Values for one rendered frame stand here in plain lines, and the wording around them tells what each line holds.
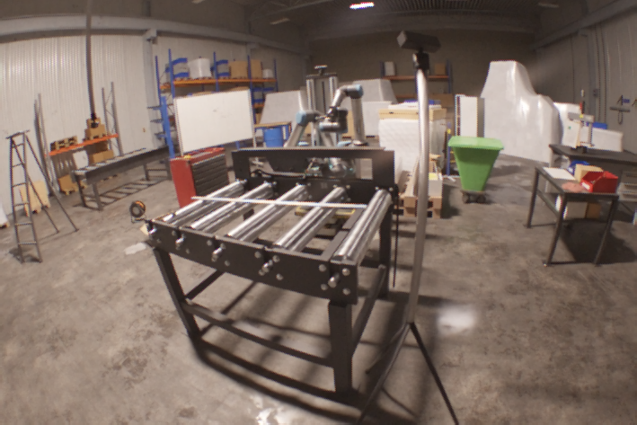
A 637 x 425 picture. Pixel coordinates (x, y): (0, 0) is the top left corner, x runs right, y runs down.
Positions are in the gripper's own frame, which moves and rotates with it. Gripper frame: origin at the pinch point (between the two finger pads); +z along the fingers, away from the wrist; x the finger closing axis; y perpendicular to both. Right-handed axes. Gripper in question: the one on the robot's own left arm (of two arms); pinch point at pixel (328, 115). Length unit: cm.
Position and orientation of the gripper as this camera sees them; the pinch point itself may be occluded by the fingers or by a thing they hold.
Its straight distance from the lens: 197.7
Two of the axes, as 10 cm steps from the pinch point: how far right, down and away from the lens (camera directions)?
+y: -9.1, -0.5, 4.1
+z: -4.0, 3.1, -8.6
